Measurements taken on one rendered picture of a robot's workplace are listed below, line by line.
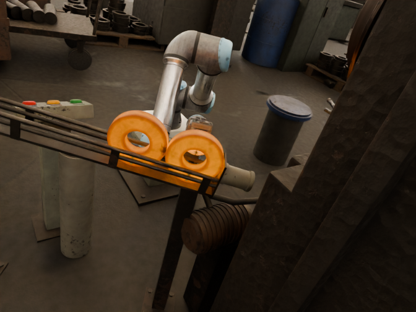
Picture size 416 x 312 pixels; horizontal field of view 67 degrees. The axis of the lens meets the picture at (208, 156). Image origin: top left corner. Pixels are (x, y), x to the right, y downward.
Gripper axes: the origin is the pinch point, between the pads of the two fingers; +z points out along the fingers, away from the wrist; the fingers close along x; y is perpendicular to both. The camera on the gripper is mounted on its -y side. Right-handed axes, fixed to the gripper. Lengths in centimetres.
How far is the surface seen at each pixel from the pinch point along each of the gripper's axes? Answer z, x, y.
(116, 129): 2.9, -21.0, 2.6
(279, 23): -349, 87, 99
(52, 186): -38, -50, -36
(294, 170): 26.5, 17.1, 8.0
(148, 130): 3.4, -13.1, 4.0
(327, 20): -369, 152, 123
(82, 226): -30, -34, -46
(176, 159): 1.4, -4.8, -2.3
